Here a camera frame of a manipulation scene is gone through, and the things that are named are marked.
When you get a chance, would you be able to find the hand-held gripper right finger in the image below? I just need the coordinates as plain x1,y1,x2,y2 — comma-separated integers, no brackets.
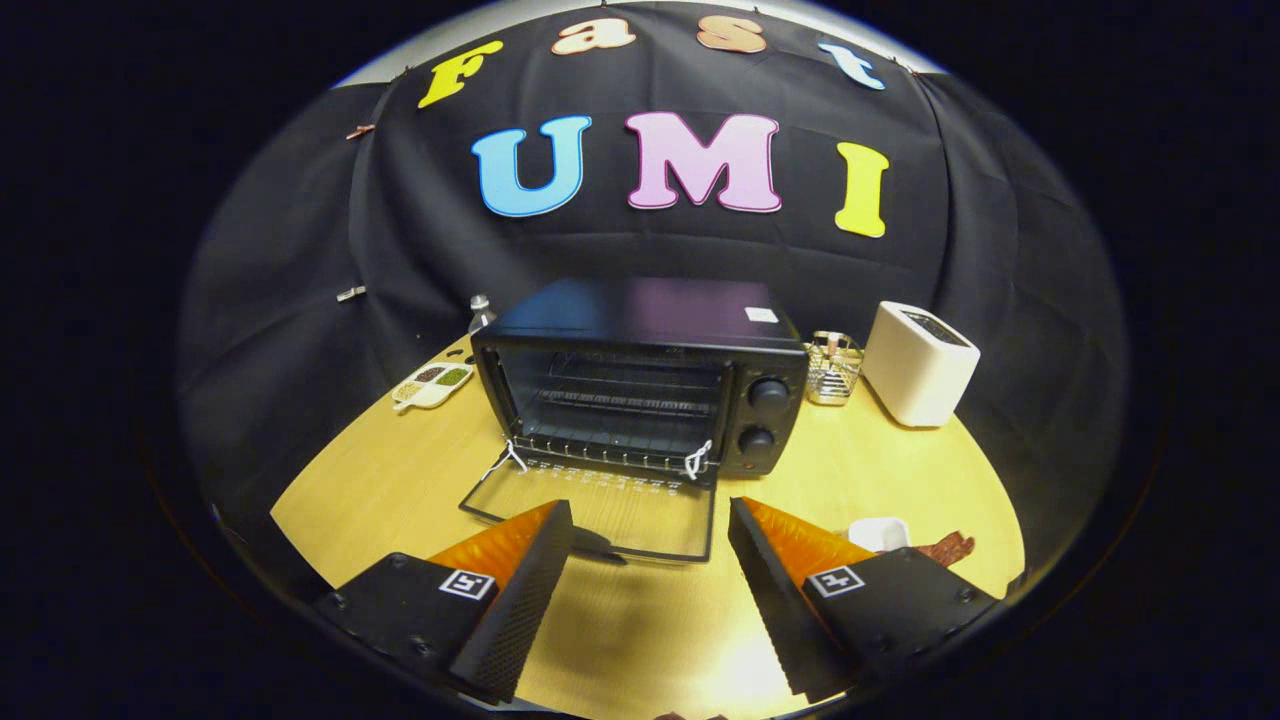
728,496,1002,704

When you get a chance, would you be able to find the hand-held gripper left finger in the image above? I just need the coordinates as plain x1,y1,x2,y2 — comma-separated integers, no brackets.
312,499,576,705

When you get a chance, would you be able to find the reddish brown meat piece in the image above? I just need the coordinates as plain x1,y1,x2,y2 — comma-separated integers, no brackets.
915,532,976,569

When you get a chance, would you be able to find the black toaster oven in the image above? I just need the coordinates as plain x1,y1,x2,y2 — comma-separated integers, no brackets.
458,277,811,564

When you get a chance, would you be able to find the white bread toaster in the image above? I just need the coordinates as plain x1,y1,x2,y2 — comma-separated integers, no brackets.
862,301,981,429

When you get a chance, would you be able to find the white slotted tray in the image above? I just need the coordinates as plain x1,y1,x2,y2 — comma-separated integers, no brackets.
848,517,912,554

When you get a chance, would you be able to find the white divided spice dish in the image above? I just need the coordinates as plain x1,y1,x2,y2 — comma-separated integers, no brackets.
392,362,475,412

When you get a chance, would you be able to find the black backdrop cloth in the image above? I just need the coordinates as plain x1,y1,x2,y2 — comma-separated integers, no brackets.
178,0,1131,526

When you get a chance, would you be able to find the metal wire holder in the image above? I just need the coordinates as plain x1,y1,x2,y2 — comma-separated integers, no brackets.
806,331,864,406

